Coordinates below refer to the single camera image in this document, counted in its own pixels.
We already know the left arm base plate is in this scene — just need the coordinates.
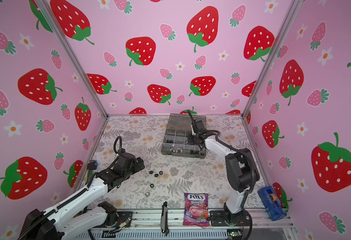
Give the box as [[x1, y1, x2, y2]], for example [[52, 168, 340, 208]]
[[96, 211, 133, 229]]

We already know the blue tape dispenser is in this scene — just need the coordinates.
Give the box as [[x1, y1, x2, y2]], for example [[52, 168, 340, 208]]
[[257, 186, 287, 221]]

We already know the silver wing nuts pile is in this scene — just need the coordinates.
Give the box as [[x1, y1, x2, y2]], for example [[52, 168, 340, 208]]
[[170, 147, 183, 153]]

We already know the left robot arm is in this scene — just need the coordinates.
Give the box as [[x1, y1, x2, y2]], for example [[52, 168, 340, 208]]
[[19, 152, 145, 240]]

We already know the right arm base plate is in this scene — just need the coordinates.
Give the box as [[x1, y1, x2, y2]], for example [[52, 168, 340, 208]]
[[207, 210, 252, 227]]

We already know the black utility knife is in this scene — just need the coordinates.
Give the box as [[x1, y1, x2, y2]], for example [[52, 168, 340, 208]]
[[161, 202, 170, 237]]

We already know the Fox's candy bag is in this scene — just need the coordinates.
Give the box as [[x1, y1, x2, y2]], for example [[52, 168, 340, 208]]
[[183, 193, 210, 227]]

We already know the grey plastic organizer box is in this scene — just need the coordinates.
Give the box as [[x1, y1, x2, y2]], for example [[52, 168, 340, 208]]
[[161, 114, 206, 159]]

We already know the black nuts cluster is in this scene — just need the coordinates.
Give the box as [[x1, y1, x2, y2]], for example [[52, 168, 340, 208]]
[[149, 171, 163, 178]]

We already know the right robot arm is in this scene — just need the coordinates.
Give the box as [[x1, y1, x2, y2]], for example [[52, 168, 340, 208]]
[[191, 119, 260, 224]]

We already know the hex key set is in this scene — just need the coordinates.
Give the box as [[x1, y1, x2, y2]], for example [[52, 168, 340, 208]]
[[86, 160, 98, 184]]

